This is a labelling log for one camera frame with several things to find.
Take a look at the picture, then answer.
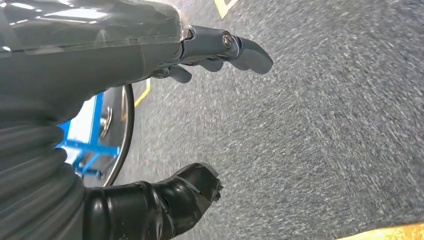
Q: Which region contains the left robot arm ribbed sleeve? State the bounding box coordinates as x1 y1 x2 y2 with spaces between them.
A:
0 96 87 240

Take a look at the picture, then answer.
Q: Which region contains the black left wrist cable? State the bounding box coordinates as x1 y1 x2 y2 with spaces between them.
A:
102 83 136 188

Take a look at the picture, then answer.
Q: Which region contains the blue steel shelf rack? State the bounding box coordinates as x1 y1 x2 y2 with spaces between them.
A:
54 92 121 180

